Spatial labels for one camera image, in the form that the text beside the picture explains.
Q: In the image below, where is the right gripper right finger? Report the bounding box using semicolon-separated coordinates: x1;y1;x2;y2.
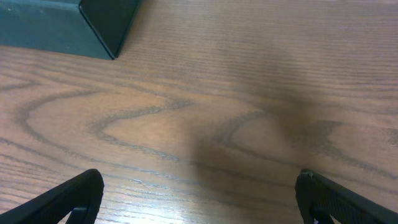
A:
295;169;397;224

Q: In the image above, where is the black gift box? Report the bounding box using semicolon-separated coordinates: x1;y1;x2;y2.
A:
1;0;141;60

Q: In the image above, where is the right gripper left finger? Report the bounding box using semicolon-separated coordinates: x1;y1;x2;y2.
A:
1;169;104;224

